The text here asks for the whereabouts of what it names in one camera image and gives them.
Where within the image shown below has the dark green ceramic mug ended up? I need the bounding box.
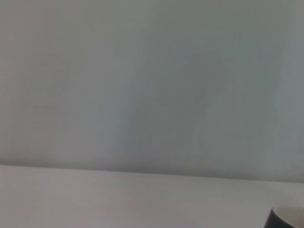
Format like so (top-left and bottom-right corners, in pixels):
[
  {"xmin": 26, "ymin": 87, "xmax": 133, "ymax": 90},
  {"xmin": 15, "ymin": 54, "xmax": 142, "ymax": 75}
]
[{"xmin": 264, "ymin": 205, "xmax": 304, "ymax": 228}]

